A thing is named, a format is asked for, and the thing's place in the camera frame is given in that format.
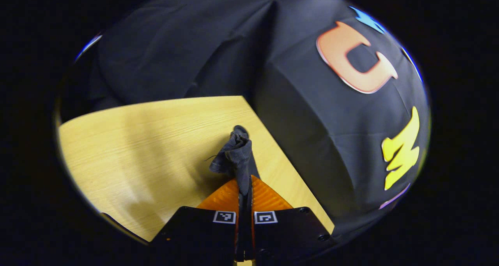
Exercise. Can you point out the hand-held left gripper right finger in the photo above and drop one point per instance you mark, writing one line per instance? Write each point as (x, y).
(288, 234)

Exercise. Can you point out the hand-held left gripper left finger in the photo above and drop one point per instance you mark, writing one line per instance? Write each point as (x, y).
(195, 234)

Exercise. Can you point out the black jeans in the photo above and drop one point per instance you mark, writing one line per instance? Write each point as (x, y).
(237, 153)

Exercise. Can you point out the black backdrop cloth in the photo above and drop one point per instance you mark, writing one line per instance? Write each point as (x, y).
(304, 121)

